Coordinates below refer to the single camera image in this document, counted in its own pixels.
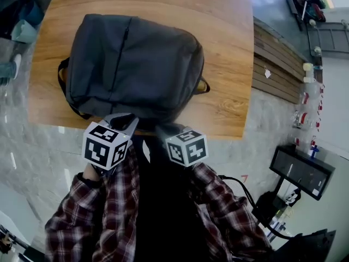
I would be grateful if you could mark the black monitor stand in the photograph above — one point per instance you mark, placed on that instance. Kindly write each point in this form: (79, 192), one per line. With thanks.
(270, 203)

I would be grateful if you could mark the white plastic bottle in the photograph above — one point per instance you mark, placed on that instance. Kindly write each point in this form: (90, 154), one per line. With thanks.
(309, 72)

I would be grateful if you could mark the wooden slatted bench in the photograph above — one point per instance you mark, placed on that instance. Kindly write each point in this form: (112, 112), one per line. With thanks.
(275, 64)

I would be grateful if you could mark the dark teal bin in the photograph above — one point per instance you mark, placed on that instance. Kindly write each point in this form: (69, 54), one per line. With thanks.
(34, 14)

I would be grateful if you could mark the person's torso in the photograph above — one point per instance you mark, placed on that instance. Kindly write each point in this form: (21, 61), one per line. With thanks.
(166, 206)

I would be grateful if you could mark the black desk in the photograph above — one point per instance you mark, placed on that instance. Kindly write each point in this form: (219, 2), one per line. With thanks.
(11, 4)

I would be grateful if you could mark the small blue white object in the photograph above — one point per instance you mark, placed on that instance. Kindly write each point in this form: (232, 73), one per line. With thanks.
(314, 150)

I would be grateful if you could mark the group of clear plastic bottles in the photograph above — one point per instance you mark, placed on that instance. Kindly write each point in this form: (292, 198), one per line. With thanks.
(308, 113)

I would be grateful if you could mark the black monitor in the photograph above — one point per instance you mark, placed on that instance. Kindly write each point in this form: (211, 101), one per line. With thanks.
(302, 172)

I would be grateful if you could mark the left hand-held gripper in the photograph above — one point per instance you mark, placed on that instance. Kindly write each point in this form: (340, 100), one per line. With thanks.
(105, 147)

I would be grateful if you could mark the black wristband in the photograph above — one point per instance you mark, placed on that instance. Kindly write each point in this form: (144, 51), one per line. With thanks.
(88, 181)

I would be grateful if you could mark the person's right forearm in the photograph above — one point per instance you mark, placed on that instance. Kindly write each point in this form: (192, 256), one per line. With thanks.
(231, 217)

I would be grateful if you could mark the light teal bin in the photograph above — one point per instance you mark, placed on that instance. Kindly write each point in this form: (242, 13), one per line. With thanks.
(23, 31)

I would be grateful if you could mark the person's left forearm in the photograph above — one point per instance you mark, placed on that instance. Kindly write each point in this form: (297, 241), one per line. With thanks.
(76, 214)

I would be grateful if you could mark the black bag pile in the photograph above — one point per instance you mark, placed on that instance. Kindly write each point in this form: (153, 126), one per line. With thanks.
(308, 1)

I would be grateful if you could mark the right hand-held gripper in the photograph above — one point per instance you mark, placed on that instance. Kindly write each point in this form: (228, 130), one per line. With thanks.
(188, 149)

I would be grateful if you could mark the black and white hanging tag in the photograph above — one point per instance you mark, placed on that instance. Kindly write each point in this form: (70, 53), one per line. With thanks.
(293, 198)

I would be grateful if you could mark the black angular case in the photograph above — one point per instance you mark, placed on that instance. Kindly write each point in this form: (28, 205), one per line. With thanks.
(305, 247)

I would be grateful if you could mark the grey platform cart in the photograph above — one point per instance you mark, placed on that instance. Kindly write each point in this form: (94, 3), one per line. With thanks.
(330, 40)

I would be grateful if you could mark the dark grey backpack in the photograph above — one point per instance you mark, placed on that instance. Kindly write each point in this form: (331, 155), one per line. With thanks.
(136, 67)

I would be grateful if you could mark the white paper tag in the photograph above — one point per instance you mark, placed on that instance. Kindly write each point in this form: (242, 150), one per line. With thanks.
(267, 72)

